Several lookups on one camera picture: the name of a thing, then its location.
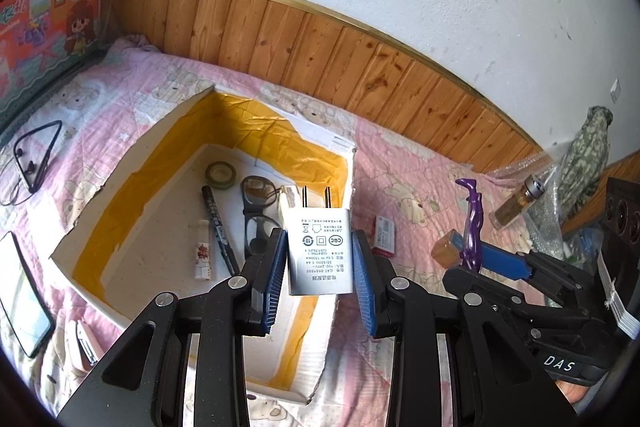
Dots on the green tape roll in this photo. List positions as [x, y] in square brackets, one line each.
[212, 179]

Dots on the amber perfume bottle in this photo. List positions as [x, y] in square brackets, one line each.
[515, 204]

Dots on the black neckband earphones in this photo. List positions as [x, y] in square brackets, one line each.
[49, 154]

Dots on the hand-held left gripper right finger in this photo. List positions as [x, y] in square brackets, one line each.
[362, 287]

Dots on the white wall socket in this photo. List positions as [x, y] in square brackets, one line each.
[616, 89]

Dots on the silver nail clipper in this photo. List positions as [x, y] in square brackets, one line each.
[85, 342]

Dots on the person's right hand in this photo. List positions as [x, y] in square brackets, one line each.
[575, 394]

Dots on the white charger plug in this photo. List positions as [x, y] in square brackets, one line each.
[315, 252]

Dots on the small white red box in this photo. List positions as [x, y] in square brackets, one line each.
[384, 234]

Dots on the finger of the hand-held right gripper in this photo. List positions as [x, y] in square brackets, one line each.
[510, 307]
[505, 262]

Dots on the purple plastic toy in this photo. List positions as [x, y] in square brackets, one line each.
[472, 227]

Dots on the black frame eyeglasses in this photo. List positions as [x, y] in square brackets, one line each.
[246, 209]

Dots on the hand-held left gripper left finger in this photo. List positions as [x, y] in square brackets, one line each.
[272, 282]

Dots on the wooden wall panel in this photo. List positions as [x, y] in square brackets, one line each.
[300, 57]

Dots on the white lip balm red print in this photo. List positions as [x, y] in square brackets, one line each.
[202, 252]

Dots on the white cardboard box yellow tape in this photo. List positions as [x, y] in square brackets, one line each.
[175, 227]

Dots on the black marker pen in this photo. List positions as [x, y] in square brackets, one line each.
[215, 222]

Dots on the black smartphone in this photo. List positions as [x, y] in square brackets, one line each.
[22, 297]

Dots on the clear plastic bubble wrap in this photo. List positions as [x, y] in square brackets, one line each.
[545, 217]

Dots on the pink washing machine toy box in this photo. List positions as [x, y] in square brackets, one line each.
[45, 37]

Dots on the camouflage cloth bundle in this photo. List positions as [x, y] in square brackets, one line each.
[587, 152]

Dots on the pink printed blanket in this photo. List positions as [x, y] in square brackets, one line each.
[425, 167]

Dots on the small gold blue box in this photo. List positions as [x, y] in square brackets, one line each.
[445, 249]

